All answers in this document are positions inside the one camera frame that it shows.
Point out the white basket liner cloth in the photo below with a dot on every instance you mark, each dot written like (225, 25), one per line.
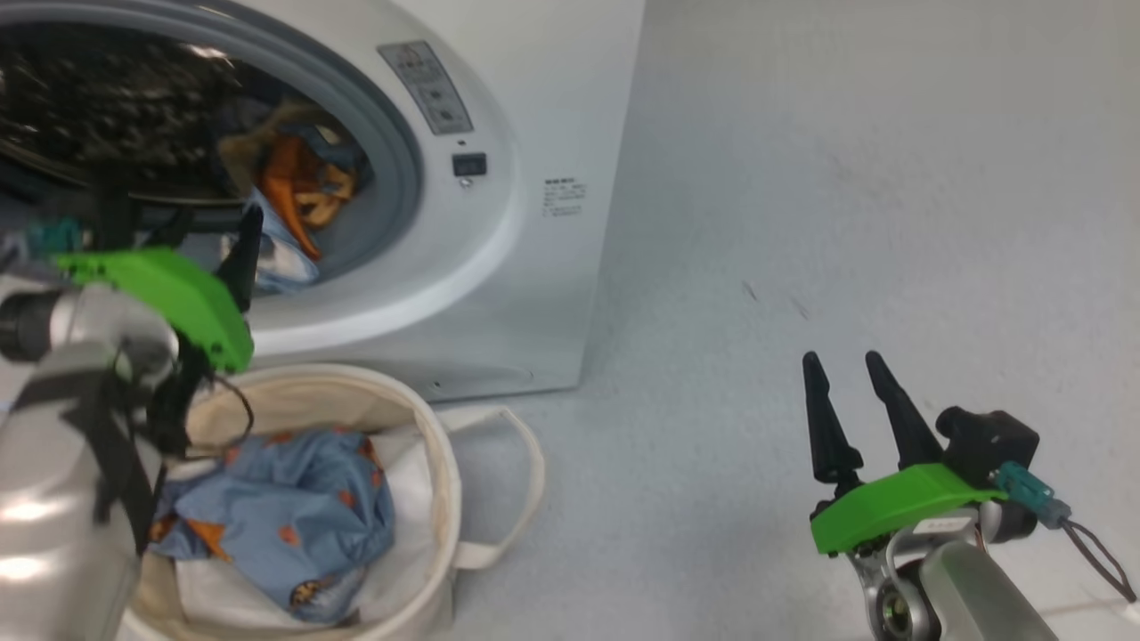
(405, 539)

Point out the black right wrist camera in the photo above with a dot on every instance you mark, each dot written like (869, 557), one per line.
(989, 441)

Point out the white washing machine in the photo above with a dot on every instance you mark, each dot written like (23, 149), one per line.
(534, 294)

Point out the cream canvas laundry basket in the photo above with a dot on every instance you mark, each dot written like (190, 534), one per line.
(436, 481)

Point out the blue garment orange print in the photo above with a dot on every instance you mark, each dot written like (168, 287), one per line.
(294, 507)

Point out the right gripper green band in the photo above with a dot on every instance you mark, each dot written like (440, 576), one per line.
(899, 507)

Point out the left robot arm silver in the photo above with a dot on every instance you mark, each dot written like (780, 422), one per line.
(53, 499)

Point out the perforated steel washer drum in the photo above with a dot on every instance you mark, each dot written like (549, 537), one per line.
(107, 116)

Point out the cream garment blue trim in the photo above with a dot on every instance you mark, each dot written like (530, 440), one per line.
(298, 191)

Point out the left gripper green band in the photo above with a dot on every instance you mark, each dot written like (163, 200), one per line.
(178, 294)

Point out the grey instruction sticker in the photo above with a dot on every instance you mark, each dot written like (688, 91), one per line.
(427, 89)

